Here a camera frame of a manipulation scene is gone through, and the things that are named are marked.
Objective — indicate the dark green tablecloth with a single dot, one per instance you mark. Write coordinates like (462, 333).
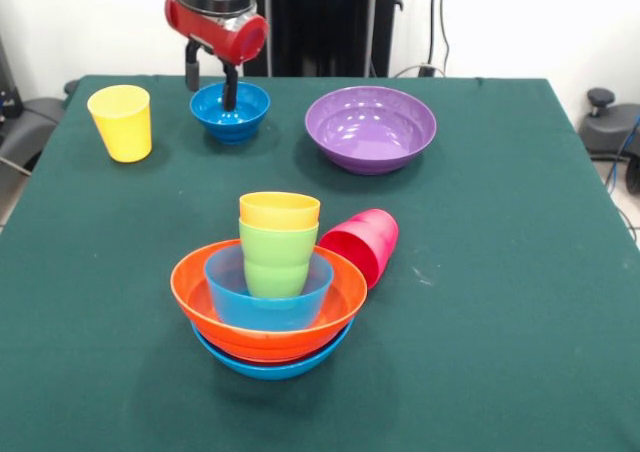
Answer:
(100, 322)

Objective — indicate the purple plastic bowl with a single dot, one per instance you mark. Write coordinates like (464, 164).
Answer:
(370, 132)

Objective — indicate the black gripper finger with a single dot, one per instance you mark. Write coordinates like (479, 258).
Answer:
(229, 89)
(193, 69)

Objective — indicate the yellow plastic cup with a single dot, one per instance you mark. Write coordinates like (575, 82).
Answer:
(122, 132)

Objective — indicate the small orange-red bowl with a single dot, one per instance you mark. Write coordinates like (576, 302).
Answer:
(270, 363)

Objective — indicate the small light blue bowl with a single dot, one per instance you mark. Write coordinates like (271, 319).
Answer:
(265, 312)

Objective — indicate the green plastic cup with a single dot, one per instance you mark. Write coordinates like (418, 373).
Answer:
(277, 262)

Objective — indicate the wide orange-red bowl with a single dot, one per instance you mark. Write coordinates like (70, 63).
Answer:
(270, 339)

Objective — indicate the small dark blue bowl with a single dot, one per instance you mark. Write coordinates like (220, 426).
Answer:
(245, 117)

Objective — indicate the orange plastic cup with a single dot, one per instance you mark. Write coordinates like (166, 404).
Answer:
(280, 214)

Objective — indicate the black equipment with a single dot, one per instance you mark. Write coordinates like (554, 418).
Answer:
(7, 82)

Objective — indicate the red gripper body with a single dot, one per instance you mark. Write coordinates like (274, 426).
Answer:
(210, 34)

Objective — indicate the pink plastic cup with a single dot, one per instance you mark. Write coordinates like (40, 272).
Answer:
(370, 247)

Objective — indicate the large light blue bowl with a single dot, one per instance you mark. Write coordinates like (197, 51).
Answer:
(270, 372)

